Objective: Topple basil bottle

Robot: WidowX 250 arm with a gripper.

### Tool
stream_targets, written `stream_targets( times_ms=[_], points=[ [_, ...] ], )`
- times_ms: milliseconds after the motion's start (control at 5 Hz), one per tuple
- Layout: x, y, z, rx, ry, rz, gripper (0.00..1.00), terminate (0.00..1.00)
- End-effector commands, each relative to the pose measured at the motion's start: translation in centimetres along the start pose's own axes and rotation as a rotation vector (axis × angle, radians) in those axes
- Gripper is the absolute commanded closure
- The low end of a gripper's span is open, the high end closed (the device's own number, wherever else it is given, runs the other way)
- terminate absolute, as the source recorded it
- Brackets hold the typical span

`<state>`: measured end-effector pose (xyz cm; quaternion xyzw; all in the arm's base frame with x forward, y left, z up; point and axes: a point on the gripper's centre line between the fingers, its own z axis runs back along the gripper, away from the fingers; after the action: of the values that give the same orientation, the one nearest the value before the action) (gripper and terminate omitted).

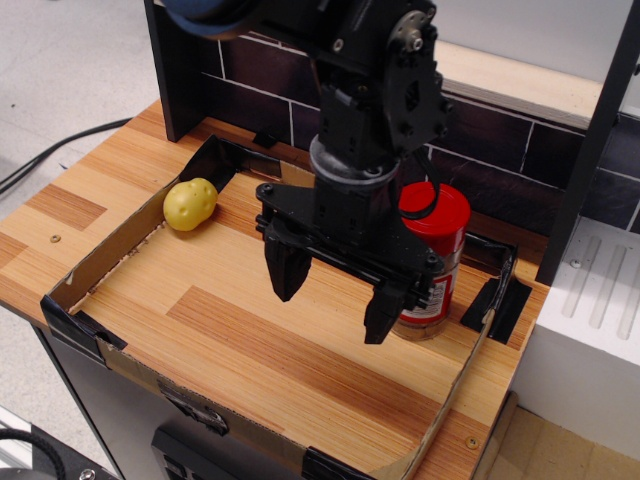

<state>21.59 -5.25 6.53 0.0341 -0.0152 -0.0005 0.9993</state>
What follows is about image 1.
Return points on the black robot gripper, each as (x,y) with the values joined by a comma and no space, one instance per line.
(351,219)

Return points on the red lid basil spice bottle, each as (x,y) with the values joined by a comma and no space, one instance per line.
(443,230)

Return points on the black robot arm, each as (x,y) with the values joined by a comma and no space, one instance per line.
(380,104)

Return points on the cardboard fence with black tape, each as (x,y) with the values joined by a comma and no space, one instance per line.
(192,316)

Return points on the yellow toy potato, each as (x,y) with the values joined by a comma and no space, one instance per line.
(189,203)

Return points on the dark brick pattern back panel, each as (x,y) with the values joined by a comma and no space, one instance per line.
(511,165)

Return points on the white toy sink unit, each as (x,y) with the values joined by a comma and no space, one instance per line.
(580,369)

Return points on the black vertical post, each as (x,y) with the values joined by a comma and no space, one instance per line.
(621,71)

